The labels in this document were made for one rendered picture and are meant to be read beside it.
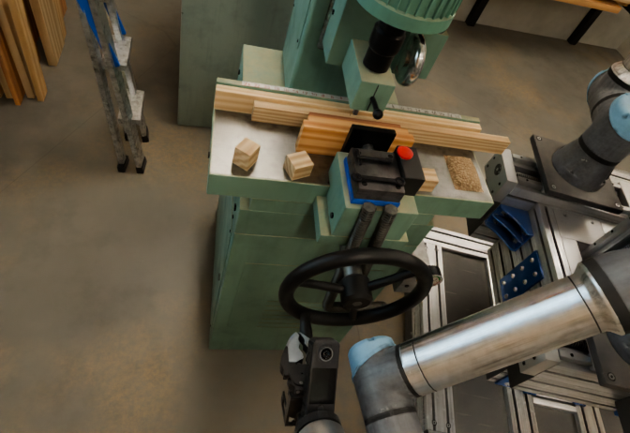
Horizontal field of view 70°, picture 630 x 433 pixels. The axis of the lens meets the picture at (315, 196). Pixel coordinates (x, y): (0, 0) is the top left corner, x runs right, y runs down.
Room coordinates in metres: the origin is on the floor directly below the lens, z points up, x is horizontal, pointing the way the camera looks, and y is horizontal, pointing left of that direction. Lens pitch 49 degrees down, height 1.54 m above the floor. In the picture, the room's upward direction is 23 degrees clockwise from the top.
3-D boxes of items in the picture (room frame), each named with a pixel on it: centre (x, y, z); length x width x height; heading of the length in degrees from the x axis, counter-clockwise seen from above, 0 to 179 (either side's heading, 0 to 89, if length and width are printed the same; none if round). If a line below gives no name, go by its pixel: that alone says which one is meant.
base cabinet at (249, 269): (0.88, 0.04, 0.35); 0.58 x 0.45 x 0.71; 22
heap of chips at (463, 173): (0.79, -0.28, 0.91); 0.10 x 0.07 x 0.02; 22
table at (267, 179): (0.68, -0.06, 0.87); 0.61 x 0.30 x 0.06; 112
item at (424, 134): (0.81, -0.09, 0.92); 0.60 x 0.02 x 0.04; 112
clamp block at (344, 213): (0.60, -0.09, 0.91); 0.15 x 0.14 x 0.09; 112
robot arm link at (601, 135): (1.10, -0.65, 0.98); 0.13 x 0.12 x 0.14; 0
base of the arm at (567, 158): (1.10, -0.65, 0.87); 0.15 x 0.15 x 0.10
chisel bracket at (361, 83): (0.79, 0.00, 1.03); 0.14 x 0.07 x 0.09; 22
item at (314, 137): (0.70, -0.03, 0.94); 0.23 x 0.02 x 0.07; 112
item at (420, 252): (0.74, -0.31, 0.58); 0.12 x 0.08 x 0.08; 22
